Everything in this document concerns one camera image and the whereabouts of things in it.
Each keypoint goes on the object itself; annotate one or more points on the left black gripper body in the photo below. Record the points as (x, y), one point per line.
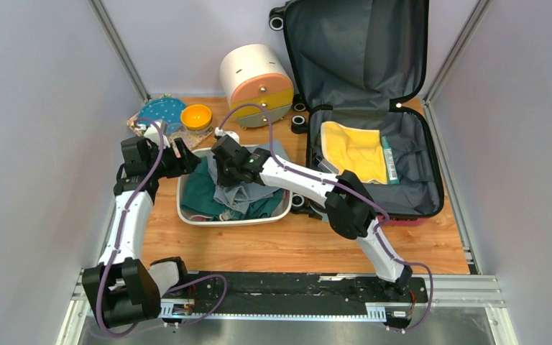
(171, 166)

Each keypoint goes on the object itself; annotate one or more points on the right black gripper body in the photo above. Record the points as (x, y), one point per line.
(227, 173)

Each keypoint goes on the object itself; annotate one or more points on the grey garment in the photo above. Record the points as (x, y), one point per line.
(251, 200)

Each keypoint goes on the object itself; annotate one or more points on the dark green garment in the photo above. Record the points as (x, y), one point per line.
(197, 197)

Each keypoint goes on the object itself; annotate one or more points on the white plastic basin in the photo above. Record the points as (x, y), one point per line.
(281, 211)

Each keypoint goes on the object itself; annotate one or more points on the round pastel drawer cabinet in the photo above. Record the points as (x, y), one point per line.
(253, 74)

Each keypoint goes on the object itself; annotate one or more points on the yellow towel white trim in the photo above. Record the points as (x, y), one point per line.
(357, 150)

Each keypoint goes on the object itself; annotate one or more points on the pink and teal kids suitcase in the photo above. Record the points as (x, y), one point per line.
(358, 63)

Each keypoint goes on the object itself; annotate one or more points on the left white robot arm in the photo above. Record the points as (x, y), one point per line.
(120, 289)

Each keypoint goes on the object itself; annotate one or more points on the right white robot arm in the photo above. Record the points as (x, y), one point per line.
(350, 209)

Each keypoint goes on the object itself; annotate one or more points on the floral patterned placemat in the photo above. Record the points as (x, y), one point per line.
(191, 138)

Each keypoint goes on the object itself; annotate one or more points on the yellow bowl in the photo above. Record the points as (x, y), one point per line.
(196, 117)

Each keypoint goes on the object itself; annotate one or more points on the blue polka dot plate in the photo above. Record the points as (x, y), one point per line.
(167, 109)

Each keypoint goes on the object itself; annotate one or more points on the teal tube with barcode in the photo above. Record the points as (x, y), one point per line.
(392, 175)

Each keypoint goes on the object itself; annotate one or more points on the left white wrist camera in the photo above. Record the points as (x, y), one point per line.
(154, 132)

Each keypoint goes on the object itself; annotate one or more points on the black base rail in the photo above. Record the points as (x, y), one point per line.
(269, 296)

